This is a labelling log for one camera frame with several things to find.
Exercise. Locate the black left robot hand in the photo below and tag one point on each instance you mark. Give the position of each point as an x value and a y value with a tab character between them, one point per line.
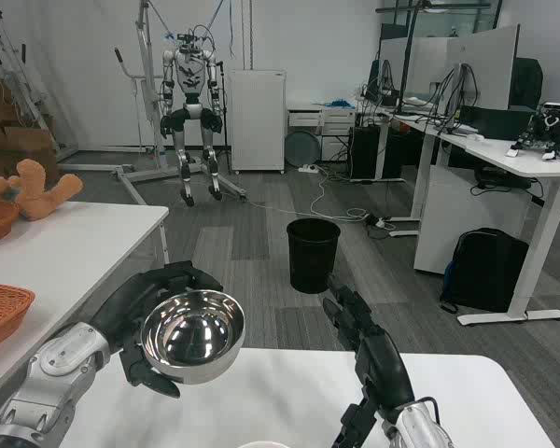
121	303

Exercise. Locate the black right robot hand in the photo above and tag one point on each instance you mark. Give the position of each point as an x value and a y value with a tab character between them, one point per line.
378	345

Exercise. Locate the shiny metal bowl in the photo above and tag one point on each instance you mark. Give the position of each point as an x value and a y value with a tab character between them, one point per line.
193	336

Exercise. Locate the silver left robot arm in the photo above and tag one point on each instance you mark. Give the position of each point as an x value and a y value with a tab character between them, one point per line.
42	378

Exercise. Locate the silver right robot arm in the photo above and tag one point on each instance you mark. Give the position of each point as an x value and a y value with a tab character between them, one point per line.
420	427

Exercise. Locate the white ceramic bowl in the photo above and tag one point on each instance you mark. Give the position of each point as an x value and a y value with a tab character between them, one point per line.
265	444

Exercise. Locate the white side table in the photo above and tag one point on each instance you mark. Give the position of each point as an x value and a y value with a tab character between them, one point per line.
65	261

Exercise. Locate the black waste bin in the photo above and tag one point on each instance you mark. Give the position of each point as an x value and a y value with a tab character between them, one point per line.
312	254

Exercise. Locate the orange plastic basket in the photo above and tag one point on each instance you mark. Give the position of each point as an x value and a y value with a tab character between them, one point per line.
0	312

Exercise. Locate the black backpack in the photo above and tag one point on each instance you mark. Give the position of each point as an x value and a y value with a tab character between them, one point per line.
487	270

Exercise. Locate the orange plush teddy bear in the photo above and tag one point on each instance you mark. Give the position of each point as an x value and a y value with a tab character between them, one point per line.
35	189

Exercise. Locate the grey robot gantry stand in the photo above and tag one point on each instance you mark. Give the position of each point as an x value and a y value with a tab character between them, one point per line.
144	116

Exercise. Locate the white power strip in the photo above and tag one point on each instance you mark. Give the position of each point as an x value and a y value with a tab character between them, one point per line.
309	168

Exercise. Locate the black computer tower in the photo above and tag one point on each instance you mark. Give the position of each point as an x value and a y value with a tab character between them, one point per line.
366	154

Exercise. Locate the brown cardboard boxes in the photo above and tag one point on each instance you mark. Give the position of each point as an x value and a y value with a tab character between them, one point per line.
14	130

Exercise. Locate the round grey tray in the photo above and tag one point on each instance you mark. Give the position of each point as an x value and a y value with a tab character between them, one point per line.
303	147

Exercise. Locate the black tripod stand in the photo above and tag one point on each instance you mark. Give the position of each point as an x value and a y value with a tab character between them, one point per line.
222	116

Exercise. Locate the hanging humanoid robot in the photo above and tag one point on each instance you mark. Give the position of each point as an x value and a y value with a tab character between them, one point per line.
191	93

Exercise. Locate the white office desk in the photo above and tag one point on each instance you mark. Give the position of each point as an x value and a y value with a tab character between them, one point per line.
494	154

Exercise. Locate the white drawer unit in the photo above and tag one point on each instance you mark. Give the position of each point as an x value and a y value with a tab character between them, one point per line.
324	126

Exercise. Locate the white tall cabinet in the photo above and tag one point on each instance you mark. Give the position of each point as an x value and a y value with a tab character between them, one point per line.
257	119

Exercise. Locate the blue items on drawers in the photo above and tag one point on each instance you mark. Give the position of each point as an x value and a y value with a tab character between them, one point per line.
338	102

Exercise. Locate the black flat box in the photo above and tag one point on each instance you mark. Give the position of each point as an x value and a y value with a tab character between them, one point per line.
494	122

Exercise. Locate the computer monitor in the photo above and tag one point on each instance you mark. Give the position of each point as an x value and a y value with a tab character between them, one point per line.
461	86

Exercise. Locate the small black robot device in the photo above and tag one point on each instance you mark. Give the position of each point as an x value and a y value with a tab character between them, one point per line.
548	130

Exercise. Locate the black office chair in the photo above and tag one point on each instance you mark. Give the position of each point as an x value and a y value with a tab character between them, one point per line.
526	81

